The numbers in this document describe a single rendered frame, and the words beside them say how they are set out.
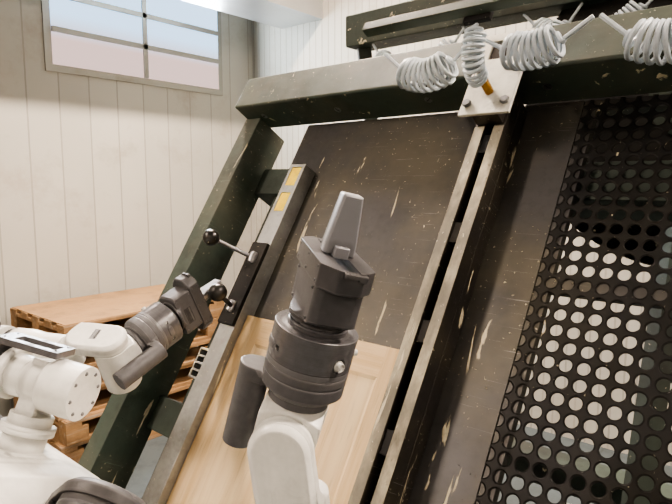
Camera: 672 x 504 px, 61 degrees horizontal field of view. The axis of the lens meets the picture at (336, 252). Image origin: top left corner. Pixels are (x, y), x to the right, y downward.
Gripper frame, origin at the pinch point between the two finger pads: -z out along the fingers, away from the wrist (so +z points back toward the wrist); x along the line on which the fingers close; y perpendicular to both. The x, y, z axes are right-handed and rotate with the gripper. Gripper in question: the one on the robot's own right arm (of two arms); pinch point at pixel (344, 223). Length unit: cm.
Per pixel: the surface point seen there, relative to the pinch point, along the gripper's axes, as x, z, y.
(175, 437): 54, 61, -5
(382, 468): 15.7, 38.4, 21.2
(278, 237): 74, 20, 11
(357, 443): 26, 41, 21
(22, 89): 388, 27, -112
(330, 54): 434, -55, 98
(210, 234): 71, 22, -5
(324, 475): 27, 48, 17
